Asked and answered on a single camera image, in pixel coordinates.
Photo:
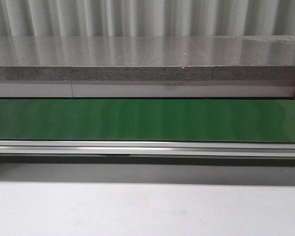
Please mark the green conveyor belt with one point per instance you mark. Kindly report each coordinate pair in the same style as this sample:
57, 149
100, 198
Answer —
231, 120

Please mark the grey stone countertop slab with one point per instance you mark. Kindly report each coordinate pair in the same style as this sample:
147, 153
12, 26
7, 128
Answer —
144, 58

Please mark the grey pleated curtain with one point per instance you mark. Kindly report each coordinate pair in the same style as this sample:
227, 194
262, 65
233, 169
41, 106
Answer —
146, 17

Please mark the aluminium conveyor side rail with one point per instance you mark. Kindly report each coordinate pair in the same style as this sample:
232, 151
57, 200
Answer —
202, 149

